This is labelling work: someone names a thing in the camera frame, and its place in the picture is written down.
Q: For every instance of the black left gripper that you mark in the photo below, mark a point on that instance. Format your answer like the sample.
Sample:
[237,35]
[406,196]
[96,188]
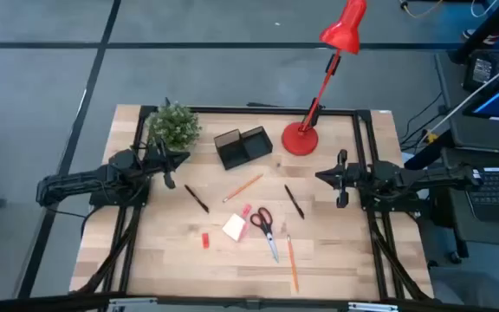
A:
[159,158]

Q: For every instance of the black laptop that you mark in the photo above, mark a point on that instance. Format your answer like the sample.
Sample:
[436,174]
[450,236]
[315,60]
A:
[498,195]

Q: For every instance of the person's shoe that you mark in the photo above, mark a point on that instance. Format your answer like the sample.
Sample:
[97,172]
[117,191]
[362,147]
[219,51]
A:
[487,39]

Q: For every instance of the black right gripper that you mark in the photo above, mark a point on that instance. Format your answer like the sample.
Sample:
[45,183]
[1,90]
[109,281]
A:
[350,175]

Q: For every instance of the pink eraser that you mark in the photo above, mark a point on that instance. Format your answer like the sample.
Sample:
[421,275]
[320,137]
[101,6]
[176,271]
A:
[246,210]

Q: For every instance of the black aluminium table frame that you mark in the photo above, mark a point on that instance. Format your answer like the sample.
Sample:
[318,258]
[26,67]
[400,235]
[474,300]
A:
[254,110]

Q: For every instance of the black mesh desk organizer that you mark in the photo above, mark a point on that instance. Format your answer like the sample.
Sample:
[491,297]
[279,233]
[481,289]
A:
[241,149]

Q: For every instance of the red eraser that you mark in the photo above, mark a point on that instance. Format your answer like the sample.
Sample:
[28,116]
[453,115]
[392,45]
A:
[205,240]

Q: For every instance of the green potted plant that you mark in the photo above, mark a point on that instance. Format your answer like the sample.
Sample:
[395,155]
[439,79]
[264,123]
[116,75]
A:
[173,125]

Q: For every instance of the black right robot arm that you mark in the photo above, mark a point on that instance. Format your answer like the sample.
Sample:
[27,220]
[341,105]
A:
[431,175]

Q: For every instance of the black stand leg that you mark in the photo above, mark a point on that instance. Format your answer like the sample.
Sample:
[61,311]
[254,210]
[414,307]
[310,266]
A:
[487,30]

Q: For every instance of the silver bracket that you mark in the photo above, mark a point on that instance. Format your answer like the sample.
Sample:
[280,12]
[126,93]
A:
[132,303]
[373,307]

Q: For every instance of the black power adapter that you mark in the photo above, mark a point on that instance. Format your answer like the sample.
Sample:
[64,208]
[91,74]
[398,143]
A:
[481,69]

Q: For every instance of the red desk lamp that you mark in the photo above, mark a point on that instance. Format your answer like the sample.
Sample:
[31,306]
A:
[300,138]

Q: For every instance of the black pen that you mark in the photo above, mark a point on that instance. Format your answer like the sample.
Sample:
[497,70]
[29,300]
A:
[294,201]
[196,198]

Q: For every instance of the orange pencil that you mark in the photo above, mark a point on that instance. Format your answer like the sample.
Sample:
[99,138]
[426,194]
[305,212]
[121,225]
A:
[243,188]
[292,262]

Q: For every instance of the black desk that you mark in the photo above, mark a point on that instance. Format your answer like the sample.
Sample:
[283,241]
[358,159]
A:
[453,130]

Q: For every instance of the white rod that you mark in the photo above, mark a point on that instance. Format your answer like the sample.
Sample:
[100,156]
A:
[470,96]

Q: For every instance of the black crossbar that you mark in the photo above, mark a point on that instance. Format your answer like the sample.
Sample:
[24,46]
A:
[59,302]

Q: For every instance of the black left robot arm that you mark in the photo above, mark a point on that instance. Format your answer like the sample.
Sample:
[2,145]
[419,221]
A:
[76,182]

